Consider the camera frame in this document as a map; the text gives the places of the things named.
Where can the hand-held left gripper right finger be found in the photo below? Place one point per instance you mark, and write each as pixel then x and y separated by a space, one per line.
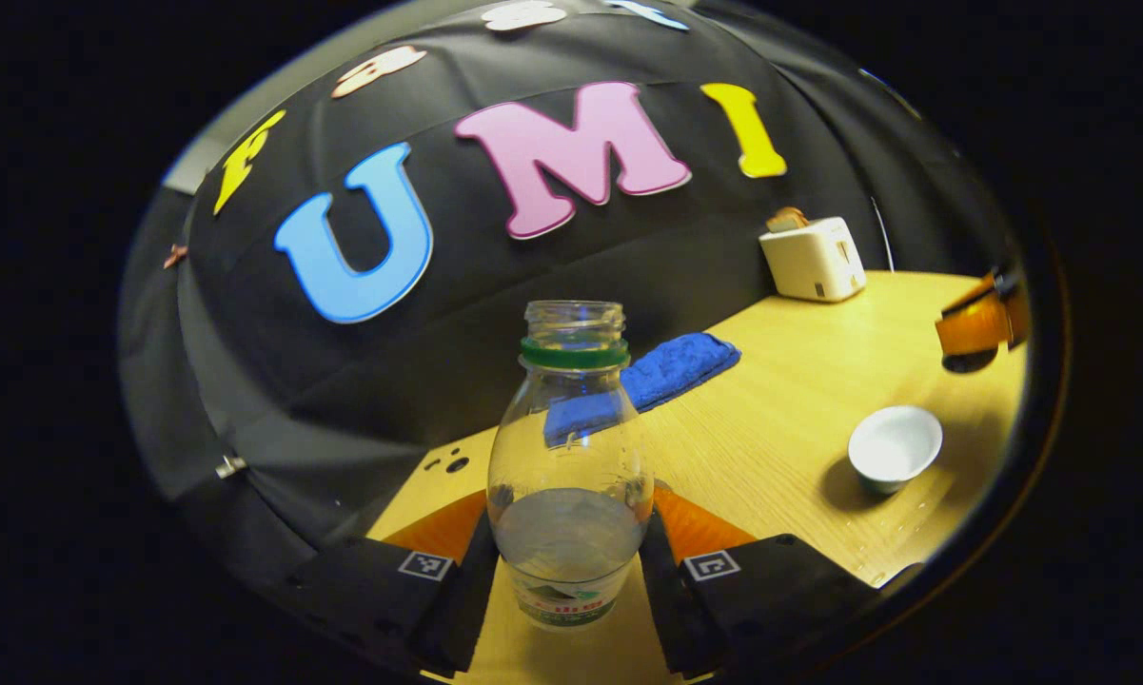
pixel 666 609

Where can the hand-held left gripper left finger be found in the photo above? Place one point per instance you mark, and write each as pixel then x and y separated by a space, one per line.
pixel 471 609

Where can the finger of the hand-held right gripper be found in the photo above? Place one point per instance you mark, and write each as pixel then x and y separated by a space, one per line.
pixel 1014 309

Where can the clear plastic water bottle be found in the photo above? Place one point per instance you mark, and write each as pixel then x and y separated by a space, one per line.
pixel 571 533

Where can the white teacup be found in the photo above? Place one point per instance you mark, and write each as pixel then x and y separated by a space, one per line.
pixel 895 442

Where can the white toaster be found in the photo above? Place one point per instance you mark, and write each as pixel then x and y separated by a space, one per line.
pixel 814 262

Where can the blue folded towel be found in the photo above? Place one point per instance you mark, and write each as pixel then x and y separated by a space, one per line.
pixel 685 366

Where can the toast slice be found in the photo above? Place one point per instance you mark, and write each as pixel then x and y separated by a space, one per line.
pixel 787 219

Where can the silver metal clip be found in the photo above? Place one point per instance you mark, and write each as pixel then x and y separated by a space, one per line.
pixel 230 466

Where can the pink clip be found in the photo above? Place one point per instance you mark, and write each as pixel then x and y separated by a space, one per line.
pixel 176 255

